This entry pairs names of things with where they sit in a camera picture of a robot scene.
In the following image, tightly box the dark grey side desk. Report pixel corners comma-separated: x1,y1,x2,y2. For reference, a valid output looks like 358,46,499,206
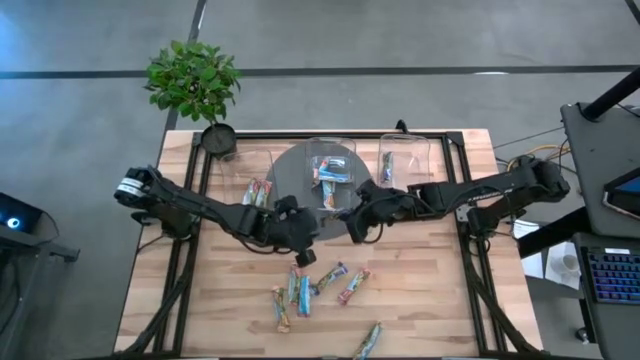
559,102,640,239

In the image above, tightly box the black aluminium table frame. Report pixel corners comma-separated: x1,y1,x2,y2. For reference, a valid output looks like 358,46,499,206
112,130,546,359

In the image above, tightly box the yellow cable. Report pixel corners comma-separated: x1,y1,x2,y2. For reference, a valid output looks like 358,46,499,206
504,143,571,172

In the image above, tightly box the black device with blue light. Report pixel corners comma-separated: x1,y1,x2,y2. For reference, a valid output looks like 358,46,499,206
0,192,81,264

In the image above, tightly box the clear plastic bin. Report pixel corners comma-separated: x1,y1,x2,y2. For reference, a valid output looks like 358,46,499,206
303,136,359,211
218,148,276,209
377,133,432,194

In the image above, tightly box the white paper sheet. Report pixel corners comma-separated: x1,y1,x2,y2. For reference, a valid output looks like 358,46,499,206
512,219,584,291

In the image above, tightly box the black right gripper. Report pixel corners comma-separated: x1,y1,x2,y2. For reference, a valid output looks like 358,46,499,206
342,178,417,245

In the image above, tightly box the black pole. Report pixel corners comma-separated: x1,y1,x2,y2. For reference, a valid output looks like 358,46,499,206
582,67,640,121

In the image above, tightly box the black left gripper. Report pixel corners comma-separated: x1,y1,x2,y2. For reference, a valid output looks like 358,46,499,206
264,194,321,268

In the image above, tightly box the tablet with blue screen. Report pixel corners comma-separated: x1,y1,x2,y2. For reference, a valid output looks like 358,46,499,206
602,167,640,221

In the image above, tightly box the dark grey round mat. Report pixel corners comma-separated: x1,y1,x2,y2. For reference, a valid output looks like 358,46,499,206
264,142,375,241

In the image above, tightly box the green potted plant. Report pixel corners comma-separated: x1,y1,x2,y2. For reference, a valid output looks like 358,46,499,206
143,39,242,156

